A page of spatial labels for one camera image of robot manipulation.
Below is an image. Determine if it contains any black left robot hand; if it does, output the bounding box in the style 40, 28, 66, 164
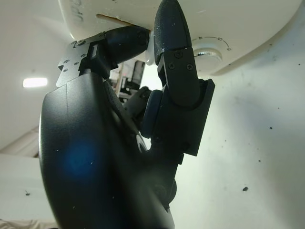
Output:
38, 0, 216, 229

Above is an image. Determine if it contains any white two-slot toaster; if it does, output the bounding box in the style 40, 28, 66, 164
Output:
58, 0, 305, 76

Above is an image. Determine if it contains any silver toaster dial knob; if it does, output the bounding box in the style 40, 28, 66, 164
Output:
193, 46, 224, 63

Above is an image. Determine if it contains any ceiling light panel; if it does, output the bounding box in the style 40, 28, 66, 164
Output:
22, 77, 48, 88

